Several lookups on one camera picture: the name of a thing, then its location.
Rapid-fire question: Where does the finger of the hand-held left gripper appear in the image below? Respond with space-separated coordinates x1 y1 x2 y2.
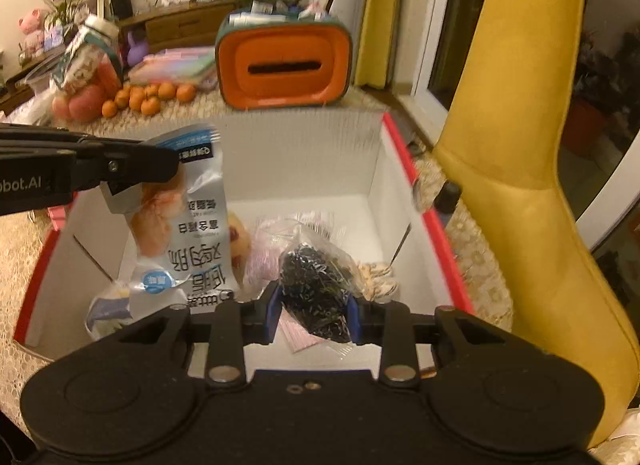
75 140 181 196

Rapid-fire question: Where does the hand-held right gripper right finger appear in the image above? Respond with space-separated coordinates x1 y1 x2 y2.
344 294 506 390

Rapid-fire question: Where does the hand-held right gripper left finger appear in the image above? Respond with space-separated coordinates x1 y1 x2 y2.
117 281 282 390

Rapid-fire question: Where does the pink packet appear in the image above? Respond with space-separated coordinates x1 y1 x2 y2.
280 315 326 353

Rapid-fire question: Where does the clear bag of seeds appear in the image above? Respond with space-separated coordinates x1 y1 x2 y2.
352 260 401 305

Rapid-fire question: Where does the clear bag of black seaweed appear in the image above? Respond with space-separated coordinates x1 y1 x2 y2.
277 225 366 346

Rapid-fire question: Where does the purple and white snack packet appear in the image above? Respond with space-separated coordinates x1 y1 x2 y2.
245 212 336 296

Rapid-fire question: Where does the yellow pig toy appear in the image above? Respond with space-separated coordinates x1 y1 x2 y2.
227 210 253 291

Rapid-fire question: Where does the white and silver snack packet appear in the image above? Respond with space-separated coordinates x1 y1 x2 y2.
100 122 238 316

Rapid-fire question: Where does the white and blue tissue pack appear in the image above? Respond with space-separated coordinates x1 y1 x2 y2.
85 280 137 341

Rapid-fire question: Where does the red cardboard box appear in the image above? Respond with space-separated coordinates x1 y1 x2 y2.
12 108 476 381

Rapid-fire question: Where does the pile of tangerines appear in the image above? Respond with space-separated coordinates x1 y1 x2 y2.
100 81 197 118

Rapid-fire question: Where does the red apple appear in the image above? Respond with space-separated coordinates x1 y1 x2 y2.
67 85 108 122

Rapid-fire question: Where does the purple toy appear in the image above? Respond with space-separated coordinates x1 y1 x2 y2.
125 30 151 66

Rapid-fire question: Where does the wooden television cabinet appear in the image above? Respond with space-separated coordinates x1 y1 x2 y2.
0 0 241 116

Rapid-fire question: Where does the pink plush toy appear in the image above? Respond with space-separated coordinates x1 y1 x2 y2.
19 8 48 58

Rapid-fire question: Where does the small black bottle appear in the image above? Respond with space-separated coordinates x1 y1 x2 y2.
432 180 463 216

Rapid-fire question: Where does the small potted plant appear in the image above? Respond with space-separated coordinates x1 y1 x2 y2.
37 0 81 39

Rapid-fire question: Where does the green and orange tissue box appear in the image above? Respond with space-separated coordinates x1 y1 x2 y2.
215 10 353 111

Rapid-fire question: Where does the yellow chair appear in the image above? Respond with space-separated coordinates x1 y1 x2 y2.
432 0 640 451

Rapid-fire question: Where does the yellow curtain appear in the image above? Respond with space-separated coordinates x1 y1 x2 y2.
354 0 403 88

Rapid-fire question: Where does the red flower pot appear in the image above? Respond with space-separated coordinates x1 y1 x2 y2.
562 95 608 156

